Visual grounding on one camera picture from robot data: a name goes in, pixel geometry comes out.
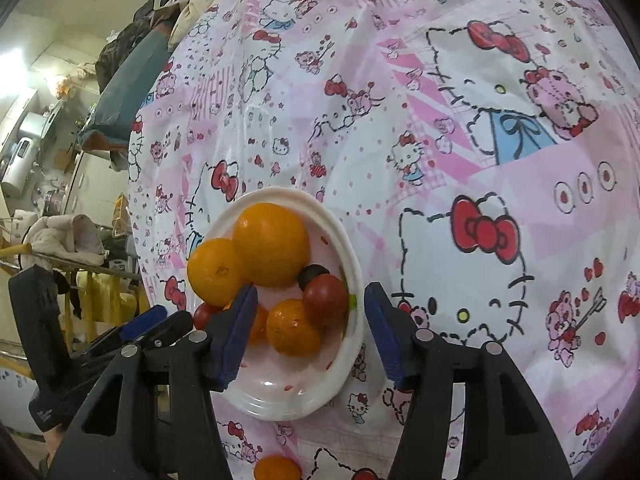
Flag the small tangerine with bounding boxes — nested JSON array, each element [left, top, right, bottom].
[[253, 454, 302, 480], [222, 300, 269, 346], [265, 298, 322, 358]]

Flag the yellow cloth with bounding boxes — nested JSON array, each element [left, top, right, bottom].
[[75, 272, 138, 336]]

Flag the pink strawberry plate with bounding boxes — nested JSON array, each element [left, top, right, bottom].
[[197, 186, 363, 422]]

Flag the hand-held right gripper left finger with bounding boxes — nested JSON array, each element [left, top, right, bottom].
[[47, 284, 259, 480]]

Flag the dark purple grape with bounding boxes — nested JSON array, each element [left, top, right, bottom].
[[298, 264, 329, 291]]

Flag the pile of mixed clothes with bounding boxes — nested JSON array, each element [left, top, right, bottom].
[[95, 0, 201, 81]]

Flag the medium orange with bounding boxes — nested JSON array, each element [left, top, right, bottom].
[[186, 237, 251, 308]]

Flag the red cherry tomato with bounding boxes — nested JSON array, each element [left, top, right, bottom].
[[301, 272, 349, 329], [192, 301, 223, 331]]

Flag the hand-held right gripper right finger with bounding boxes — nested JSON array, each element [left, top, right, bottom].
[[363, 281, 573, 480]]

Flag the large orange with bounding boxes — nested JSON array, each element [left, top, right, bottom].
[[232, 202, 312, 289]]

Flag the pink fluffy robe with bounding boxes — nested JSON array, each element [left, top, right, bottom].
[[25, 214, 106, 263]]

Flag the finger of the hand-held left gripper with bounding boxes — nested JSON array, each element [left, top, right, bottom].
[[135, 311, 194, 351], [90, 305, 168, 356]]

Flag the white water heater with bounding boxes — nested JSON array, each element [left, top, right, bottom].
[[0, 135, 38, 198]]

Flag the teal sofa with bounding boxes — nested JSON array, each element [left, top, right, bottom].
[[77, 35, 173, 153]]

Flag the hanging plastic bags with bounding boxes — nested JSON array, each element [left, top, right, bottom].
[[55, 62, 96, 98]]

